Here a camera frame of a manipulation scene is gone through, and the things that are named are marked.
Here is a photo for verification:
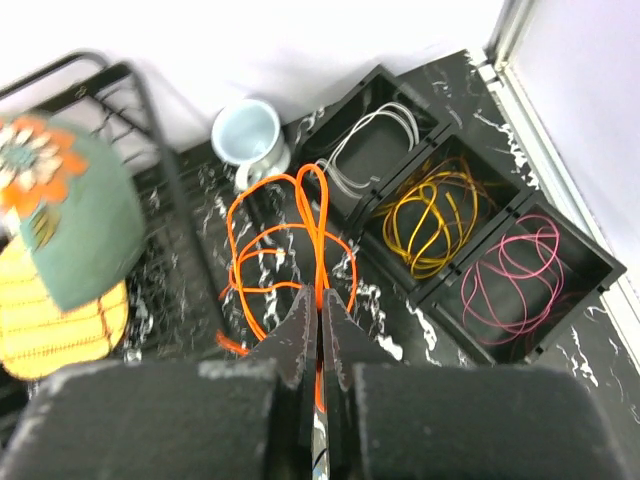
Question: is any clear plastic cup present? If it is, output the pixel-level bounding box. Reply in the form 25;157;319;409
211;98;291;192

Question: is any yellow cable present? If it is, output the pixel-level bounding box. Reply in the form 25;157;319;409
379;169;481;280

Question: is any orange cable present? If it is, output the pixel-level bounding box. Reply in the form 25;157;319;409
215;163;359;414

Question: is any brown cable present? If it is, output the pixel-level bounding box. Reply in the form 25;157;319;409
372;154;516;221

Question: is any black wire dish rack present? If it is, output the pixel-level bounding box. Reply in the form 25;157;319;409
1;51;224;361

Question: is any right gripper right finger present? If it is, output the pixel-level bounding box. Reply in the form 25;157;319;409
321;289;633;479

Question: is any orange woven basket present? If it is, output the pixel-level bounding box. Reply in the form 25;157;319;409
1;237;129;381

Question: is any black compartment bin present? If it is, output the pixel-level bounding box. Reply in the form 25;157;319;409
294;67;624;365

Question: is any dark red cable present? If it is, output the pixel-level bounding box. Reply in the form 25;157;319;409
459;214;566;346

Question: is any right aluminium frame post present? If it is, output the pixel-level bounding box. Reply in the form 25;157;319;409
486;1;639;353

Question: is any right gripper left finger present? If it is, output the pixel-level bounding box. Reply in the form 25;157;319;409
1;286;318;479

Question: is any cream ceramic bowl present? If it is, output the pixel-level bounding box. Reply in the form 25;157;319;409
1;112;145;311

